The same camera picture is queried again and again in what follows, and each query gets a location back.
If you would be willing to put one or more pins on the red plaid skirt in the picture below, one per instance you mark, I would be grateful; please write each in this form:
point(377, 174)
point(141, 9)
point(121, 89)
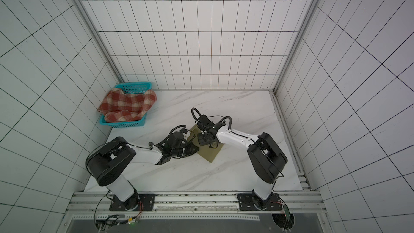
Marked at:
point(119, 106)

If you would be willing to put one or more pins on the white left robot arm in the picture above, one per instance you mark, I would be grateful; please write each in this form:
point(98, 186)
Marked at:
point(108, 162)

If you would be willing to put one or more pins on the electronics board with wires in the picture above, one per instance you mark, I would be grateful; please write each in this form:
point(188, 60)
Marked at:
point(113, 220)

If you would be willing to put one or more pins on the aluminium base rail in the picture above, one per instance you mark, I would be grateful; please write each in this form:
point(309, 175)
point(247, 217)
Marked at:
point(194, 205)

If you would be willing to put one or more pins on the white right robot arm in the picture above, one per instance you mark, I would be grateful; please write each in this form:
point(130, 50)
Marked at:
point(267, 158)

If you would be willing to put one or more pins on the teal plastic basket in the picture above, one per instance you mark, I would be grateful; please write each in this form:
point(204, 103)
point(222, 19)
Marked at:
point(136, 87)

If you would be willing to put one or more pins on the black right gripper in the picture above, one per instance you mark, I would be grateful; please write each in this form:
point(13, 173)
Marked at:
point(207, 137)

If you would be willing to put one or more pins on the olive green skirt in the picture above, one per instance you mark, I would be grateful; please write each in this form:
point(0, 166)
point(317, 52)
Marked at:
point(209, 151)

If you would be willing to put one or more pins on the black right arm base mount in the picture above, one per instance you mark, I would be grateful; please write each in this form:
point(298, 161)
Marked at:
point(252, 202)

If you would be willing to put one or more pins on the aluminium corner post left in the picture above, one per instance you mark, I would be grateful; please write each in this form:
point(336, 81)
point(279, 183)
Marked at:
point(93, 30)

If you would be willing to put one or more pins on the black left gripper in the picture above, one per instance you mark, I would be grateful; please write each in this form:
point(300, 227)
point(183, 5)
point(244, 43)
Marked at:
point(184, 149)

